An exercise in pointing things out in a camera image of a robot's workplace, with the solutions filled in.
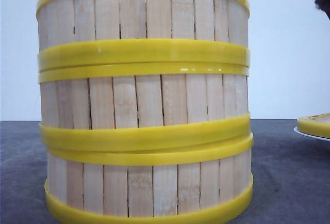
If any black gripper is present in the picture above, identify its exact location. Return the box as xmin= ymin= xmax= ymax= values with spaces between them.
xmin=315 ymin=0 xmax=330 ymax=19

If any yellow-rimmed woven bamboo lid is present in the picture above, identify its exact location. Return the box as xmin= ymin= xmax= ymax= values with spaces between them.
xmin=297 ymin=113 xmax=329 ymax=138

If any bamboo steamer basket one bun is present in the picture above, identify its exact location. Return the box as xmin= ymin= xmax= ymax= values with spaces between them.
xmin=36 ymin=0 xmax=250 ymax=82

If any bamboo steamer basket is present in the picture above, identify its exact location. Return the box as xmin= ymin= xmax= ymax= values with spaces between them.
xmin=41 ymin=74 xmax=250 ymax=153
xmin=43 ymin=133 xmax=255 ymax=224

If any white plate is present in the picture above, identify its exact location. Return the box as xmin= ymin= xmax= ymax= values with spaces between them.
xmin=293 ymin=127 xmax=330 ymax=142

